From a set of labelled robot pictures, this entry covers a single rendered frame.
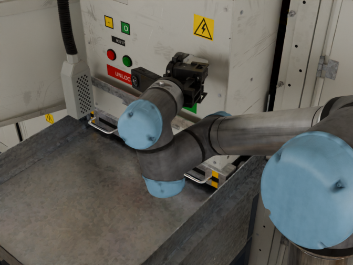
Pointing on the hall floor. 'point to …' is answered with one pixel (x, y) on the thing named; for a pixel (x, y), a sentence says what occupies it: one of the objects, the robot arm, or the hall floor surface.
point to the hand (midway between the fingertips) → (189, 61)
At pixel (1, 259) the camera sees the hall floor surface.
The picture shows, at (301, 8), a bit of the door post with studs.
